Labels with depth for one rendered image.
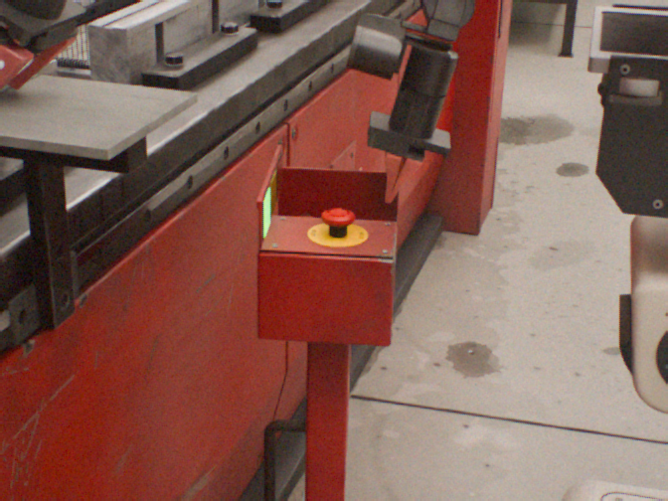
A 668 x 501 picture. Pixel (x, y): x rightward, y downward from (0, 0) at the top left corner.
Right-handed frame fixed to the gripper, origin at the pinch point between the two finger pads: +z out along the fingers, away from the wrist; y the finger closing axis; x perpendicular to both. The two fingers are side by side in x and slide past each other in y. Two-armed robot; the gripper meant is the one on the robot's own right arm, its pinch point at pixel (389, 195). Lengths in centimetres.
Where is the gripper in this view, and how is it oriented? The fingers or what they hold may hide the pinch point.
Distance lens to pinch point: 138.2
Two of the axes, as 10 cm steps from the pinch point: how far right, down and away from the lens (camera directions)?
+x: -0.6, 4.1, -9.1
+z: -2.6, 8.7, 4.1
